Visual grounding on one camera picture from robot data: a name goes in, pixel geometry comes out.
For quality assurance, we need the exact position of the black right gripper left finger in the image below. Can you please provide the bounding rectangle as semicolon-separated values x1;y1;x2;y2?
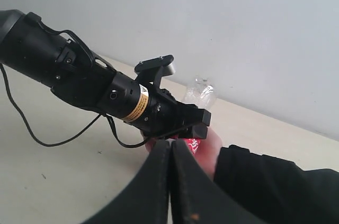
85;140;171;224

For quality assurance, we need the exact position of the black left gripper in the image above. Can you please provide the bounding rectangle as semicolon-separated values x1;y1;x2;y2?
142;89;211;139

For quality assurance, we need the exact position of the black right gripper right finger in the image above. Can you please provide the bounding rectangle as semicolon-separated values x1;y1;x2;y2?
170;140;254;223

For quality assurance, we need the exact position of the clear bottle red label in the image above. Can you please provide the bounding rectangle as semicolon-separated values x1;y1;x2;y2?
144;77;218;156

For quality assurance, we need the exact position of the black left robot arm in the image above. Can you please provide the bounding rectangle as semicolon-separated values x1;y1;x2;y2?
1;10;211;139

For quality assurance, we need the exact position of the person's open hand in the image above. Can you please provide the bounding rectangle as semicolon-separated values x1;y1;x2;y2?
183;127;222;179

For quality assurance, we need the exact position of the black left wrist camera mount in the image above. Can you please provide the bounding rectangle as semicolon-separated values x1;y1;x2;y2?
134;55;175;88

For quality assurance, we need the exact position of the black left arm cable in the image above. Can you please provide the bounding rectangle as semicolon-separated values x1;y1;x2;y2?
0;64;191;148

